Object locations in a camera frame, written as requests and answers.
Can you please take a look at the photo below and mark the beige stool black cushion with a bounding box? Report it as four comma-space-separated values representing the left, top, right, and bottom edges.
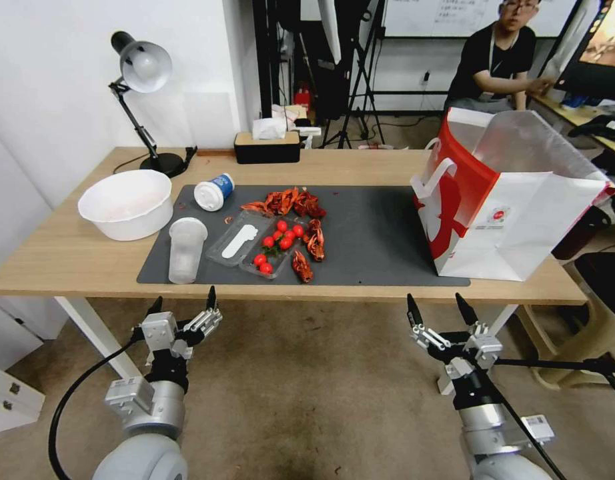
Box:
516, 251, 615, 392

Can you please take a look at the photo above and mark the clear disposable takeout box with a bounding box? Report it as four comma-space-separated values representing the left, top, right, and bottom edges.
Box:
204, 209, 310, 281

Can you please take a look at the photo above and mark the black tissue box wooden lid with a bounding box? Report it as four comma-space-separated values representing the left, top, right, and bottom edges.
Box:
233, 131, 302, 165

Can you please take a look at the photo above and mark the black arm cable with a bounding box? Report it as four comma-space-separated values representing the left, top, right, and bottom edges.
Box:
48, 343, 149, 480
487, 357, 615, 480

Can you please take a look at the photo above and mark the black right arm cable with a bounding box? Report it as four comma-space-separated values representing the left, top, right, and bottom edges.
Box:
487, 357, 615, 480

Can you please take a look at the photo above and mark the white label in box lid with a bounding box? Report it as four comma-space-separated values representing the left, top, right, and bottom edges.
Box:
221, 224, 259, 261

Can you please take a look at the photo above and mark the black tripod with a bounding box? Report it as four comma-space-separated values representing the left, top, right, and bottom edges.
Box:
319, 0, 389, 149

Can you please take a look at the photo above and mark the wooden side desk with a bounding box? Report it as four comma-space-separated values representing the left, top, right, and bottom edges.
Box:
529, 91, 615, 162

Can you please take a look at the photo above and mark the white table leg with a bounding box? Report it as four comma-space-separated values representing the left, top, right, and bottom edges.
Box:
486, 303, 520, 342
54, 296, 144, 382

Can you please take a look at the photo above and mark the person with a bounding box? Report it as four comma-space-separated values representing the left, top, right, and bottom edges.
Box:
443, 0, 556, 115

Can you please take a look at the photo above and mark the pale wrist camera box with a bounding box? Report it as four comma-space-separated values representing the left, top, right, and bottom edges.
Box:
462, 333, 504, 369
140, 311, 181, 352

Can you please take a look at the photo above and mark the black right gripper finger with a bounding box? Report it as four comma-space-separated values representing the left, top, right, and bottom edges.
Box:
455, 292, 488, 341
406, 293, 448, 352

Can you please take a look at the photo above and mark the white tissue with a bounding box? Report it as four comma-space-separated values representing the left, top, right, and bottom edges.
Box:
251, 117, 286, 141

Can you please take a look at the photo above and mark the white plastic bowl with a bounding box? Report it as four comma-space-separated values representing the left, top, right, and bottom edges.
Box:
77, 169, 174, 243

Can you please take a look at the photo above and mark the red white delivery bag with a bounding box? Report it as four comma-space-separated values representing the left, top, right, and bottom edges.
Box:
410, 106, 615, 282

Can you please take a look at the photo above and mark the black and white desk lamp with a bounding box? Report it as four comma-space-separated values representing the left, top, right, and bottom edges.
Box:
108, 31, 186, 179

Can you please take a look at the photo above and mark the large display screen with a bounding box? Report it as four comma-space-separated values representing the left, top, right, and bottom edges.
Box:
556, 0, 615, 92

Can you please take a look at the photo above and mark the whiteboard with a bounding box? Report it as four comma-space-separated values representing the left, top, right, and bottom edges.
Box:
382, 0, 582, 39

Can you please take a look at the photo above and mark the clear plastic cup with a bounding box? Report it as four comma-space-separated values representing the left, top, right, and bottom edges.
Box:
167, 217, 210, 285

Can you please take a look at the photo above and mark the white blue paper cup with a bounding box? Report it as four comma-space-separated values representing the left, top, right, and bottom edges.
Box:
193, 173, 236, 213

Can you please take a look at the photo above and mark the white cabinet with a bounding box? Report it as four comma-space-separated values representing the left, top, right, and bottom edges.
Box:
0, 295, 47, 437

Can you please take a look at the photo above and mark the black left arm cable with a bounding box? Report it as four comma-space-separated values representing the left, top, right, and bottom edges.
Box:
48, 343, 149, 480

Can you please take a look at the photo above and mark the dark grey table mat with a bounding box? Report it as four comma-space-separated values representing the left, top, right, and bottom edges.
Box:
137, 185, 472, 287

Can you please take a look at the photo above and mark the red crayfish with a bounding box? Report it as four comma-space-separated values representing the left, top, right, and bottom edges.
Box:
293, 187, 329, 221
265, 187, 300, 217
241, 198, 276, 217
303, 218, 327, 263
291, 249, 314, 285

